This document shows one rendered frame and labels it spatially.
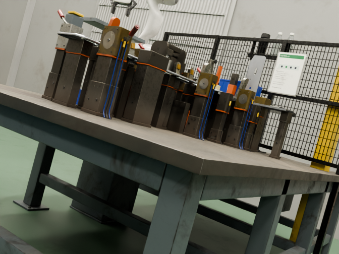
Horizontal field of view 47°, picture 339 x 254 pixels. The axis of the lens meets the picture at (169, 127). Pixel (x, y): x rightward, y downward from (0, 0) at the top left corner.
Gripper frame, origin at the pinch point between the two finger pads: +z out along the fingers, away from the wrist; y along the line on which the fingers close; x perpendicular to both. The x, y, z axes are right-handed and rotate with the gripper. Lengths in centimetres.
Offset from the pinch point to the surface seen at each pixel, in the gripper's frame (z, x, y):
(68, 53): 34, -51, 9
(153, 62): 28, -37, 43
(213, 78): 24, 2, 61
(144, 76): 35, -38, 41
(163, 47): 10.7, 14.8, 24.9
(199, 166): 58, -109, 90
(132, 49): 19.6, -9.4, 17.7
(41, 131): 64, -89, 33
